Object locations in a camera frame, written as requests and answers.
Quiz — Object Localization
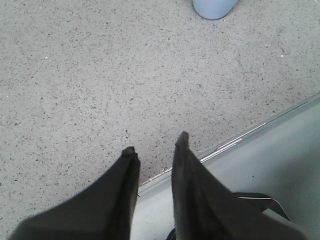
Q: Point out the blue plastic cup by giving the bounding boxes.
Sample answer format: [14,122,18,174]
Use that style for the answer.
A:
[192,0,238,20]

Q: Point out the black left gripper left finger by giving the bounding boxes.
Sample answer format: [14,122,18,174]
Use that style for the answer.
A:
[9,146,141,240]

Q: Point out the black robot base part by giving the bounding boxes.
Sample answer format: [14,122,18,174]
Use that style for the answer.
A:
[233,192,290,221]

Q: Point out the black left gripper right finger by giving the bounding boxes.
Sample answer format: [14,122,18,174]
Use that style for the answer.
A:
[171,131,307,240]

